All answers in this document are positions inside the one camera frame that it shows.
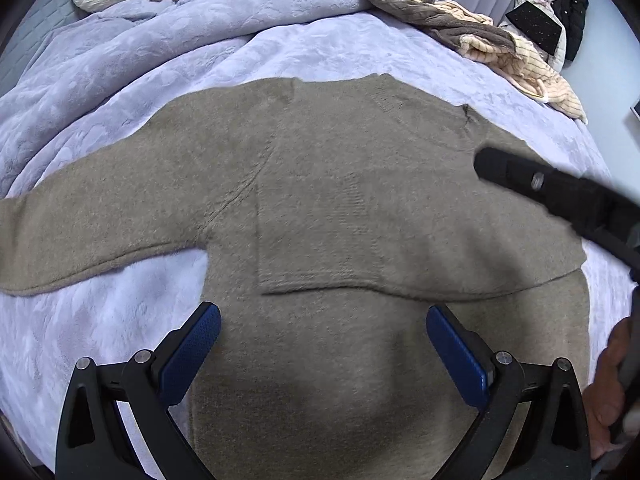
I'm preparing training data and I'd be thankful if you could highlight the grey quilted headboard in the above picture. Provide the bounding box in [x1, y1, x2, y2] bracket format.
[1, 0, 90, 96]

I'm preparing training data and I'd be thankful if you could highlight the black hanging coat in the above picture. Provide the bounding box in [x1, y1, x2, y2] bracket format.
[548, 0, 589, 63]

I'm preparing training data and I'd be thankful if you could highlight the lavender plush blanket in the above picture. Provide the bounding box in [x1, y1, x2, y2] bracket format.
[1, 0, 631, 465]

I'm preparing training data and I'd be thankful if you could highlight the brown knit sweater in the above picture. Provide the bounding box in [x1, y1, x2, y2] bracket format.
[1, 75, 589, 479]

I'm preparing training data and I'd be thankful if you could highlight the grey brown fleece garment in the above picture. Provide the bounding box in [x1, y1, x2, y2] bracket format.
[368, 0, 516, 64]

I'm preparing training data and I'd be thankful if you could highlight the white puffer jacket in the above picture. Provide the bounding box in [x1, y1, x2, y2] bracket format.
[499, 0, 566, 73]

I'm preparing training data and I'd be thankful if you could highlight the right hand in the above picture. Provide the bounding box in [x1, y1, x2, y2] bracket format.
[582, 318, 631, 460]

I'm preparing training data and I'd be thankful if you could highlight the cream striped garment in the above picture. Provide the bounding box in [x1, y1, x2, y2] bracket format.
[410, 0, 588, 125]

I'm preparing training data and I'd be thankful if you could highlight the black sparkly skirt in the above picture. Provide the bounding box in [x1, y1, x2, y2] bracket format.
[506, 1, 562, 54]

